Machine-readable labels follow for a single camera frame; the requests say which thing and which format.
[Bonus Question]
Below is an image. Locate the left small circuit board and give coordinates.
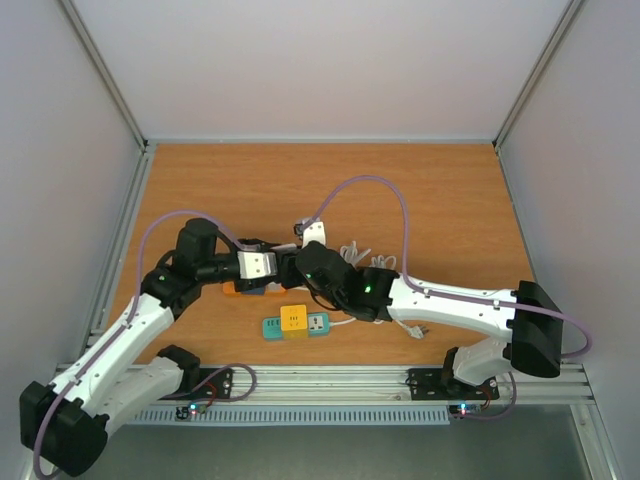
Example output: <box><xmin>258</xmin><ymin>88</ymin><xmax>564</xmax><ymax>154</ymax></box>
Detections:
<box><xmin>174</xmin><ymin>403</ymin><xmax>208</xmax><ymax>422</ymax></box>

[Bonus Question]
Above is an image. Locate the right small circuit board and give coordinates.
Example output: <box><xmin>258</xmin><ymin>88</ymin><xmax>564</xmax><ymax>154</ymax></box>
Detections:
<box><xmin>449</xmin><ymin>402</ymin><xmax>483</xmax><ymax>418</ymax></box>

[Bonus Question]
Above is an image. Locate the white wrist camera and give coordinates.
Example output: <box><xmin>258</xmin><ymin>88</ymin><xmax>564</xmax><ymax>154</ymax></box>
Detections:
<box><xmin>293</xmin><ymin>218</ymin><xmax>327</xmax><ymax>248</ymax></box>
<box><xmin>237</xmin><ymin>251</ymin><xmax>277</xmax><ymax>280</ymax></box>

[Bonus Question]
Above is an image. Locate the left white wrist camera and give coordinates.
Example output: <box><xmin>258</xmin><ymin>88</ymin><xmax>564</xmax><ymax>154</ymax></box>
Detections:
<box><xmin>237</xmin><ymin>251</ymin><xmax>277</xmax><ymax>280</ymax></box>

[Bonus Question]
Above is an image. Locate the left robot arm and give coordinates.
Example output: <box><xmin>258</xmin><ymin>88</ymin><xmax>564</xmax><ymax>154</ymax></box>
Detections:
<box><xmin>19</xmin><ymin>213</ymin><xmax>277</xmax><ymax>479</ymax></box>

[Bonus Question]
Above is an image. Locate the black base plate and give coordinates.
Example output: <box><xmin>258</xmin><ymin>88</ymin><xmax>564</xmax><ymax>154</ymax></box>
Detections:
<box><xmin>405</xmin><ymin>367</ymin><xmax>500</xmax><ymax>401</ymax></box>
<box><xmin>162</xmin><ymin>367</ymin><xmax>234</xmax><ymax>401</ymax></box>

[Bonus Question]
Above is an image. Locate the teal power strip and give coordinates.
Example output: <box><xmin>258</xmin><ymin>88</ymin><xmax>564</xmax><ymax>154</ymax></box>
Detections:
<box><xmin>262</xmin><ymin>313</ymin><xmax>330</xmax><ymax>341</ymax></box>

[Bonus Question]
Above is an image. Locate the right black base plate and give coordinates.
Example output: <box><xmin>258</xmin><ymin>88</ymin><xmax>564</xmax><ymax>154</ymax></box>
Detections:
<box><xmin>405</xmin><ymin>367</ymin><xmax>500</xmax><ymax>401</ymax></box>

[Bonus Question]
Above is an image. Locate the aluminium front rail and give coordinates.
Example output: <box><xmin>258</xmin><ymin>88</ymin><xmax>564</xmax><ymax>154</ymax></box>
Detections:
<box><xmin>45</xmin><ymin>363</ymin><xmax>595</xmax><ymax>405</ymax></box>

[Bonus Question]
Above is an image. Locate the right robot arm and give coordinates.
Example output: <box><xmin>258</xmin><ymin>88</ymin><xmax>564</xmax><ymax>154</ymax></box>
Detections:
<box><xmin>275</xmin><ymin>241</ymin><xmax>563</xmax><ymax>397</ymax></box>

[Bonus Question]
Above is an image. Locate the yellow plug adapter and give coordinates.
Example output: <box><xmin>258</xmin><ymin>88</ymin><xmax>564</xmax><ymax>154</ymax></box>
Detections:
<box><xmin>280</xmin><ymin>304</ymin><xmax>309</xmax><ymax>340</ymax></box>

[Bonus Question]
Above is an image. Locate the white cube socket adapter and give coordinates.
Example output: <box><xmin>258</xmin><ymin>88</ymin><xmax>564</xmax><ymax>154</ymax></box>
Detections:
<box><xmin>270</xmin><ymin>243</ymin><xmax>298</xmax><ymax>253</ymax></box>

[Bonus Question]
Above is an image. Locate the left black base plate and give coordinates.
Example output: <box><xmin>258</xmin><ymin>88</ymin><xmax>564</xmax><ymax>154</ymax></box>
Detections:
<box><xmin>162</xmin><ymin>367</ymin><xmax>234</xmax><ymax>401</ymax></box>

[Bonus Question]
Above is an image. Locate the grey white plug adapter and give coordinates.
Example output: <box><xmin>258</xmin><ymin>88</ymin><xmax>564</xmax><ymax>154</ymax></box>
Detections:
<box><xmin>265</xmin><ymin>283</ymin><xmax>286</xmax><ymax>295</ymax></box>

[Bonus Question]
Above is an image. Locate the teal strip white cable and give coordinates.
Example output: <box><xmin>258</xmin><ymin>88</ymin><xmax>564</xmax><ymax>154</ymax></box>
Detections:
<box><xmin>327</xmin><ymin>253</ymin><xmax>431</xmax><ymax>340</ymax></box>

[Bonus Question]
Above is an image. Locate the blue cube socket adapter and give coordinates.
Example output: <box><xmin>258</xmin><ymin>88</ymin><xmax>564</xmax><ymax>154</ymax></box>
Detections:
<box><xmin>243</xmin><ymin>286</ymin><xmax>266</xmax><ymax>296</ymax></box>

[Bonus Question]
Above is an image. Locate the orange power strip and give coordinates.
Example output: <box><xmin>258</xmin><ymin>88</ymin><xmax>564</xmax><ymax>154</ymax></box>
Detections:
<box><xmin>222</xmin><ymin>282</ymin><xmax>287</xmax><ymax>296</ymax></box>

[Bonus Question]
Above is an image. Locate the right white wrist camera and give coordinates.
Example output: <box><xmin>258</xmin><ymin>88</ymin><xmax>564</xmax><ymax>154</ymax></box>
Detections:
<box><xmin>293</xmin><ymin>218</ymin><xmax>327</xmax><ymax>248</ymax></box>

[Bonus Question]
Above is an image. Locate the small circuit board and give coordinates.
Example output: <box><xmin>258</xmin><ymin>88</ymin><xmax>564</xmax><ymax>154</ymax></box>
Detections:
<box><xmin>174</xmin><ymin>403</ymin><xmax>208</xmax><ymax>422</ymax></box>
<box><xmin>449</xmin><ymin>402</ymin><xmax>483</xmax><ymax>418</ymax></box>

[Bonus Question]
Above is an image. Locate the grey slotted cable duct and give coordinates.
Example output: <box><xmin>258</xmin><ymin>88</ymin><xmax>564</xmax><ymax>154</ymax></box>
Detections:
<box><xmin>129</xmin><ymin>405</ymin><xmax>450</xmax><ymax>428</ymax></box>

